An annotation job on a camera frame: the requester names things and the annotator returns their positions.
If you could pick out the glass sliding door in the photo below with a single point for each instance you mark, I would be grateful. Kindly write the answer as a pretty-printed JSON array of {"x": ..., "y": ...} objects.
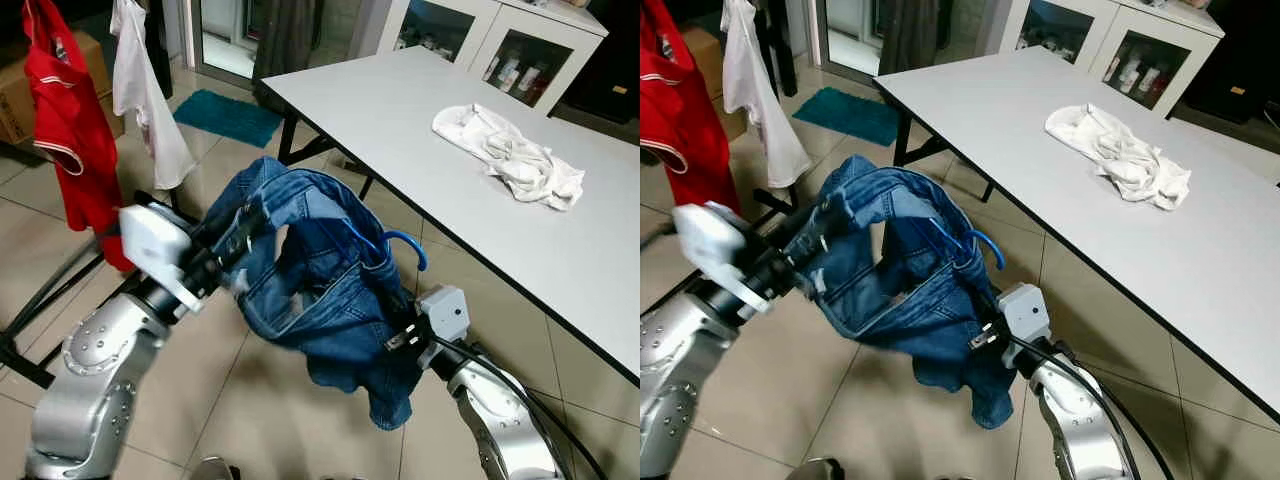
[
  {"x": 850, "y": 40},
  {"x": 225, "y": 40}
]

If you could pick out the blue plastic hanger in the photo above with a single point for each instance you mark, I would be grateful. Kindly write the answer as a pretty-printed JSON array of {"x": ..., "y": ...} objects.
[
  {"x": 412, "y": 238},
  {"x": 985, "y": 236}
]

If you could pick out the brown cardboard box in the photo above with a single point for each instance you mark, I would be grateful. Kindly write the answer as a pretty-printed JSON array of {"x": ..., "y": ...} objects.
[
  {"x": 705, "y": 55},
  {"x": 12, "y": 100}
]

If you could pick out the black speaker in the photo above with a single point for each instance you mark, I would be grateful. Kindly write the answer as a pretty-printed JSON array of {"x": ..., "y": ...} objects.
[
  {"x": 615, "y": 70},
  {"x": 1230, "y": 60}
]

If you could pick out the blue denim shorts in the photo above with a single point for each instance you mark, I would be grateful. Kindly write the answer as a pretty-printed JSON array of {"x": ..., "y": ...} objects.
[
  {"x": 940, "y": 330},
  {"x": 340, "y": 330}
]

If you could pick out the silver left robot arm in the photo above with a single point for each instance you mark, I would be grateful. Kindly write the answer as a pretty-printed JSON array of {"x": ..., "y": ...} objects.
[
  {"x": 95, "y": 370},
  {"x": 680, "y": 370}
]

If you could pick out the red shirt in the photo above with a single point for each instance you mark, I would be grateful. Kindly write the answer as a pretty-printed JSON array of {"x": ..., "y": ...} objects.
[
  {"x": 75, "y": 130},
  {"x": 680, "y": 110}
]

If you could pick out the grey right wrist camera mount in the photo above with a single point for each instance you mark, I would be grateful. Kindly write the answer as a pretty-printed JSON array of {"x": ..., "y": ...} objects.
[
  {"x": 445, "y": 312},
  {"x": 1025, "y": 312}
]

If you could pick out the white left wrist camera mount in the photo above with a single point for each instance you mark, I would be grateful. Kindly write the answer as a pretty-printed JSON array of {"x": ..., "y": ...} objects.
[
  {"x": 715, "y": 245},
  {"x": 155, "y": 245}
]

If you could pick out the white thin blouse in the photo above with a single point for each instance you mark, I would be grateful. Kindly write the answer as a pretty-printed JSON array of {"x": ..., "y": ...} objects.
[
  {"x": 760, "y": 100},
  {"x": 145, "y": 100}
]

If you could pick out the teal floor mat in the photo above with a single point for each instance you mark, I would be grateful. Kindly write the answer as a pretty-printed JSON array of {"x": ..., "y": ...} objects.
[
  {"x": 850, "y": 115},
  {"x": 230, "y": 118}
]

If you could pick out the white t-shirt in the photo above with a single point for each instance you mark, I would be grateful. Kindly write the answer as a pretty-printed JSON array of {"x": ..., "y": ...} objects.
[
  {"x": 1150, "y": 180},
  {"x": 545, "y": 180}
]

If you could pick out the grey robot foot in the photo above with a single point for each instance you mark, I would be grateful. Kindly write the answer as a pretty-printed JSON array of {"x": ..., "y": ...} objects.
[{"x": 820, "y": 470}]

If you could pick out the black clothes rack base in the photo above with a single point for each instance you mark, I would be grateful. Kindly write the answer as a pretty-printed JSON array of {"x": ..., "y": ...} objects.
[
  {"x": 25, "y": 362},
  {"x": 770, "y": 198}
]

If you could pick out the grey curtain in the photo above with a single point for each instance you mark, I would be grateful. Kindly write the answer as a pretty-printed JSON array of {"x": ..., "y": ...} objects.
[
  {"x": 285, "y": 40},
  {"x": 910, "y": 35}
]

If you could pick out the black hanging garment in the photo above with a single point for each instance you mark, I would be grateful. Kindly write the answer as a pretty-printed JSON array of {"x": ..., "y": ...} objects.
[
  {"x": 775, "y": 45},
  {"x": 160, "y": 50}
]

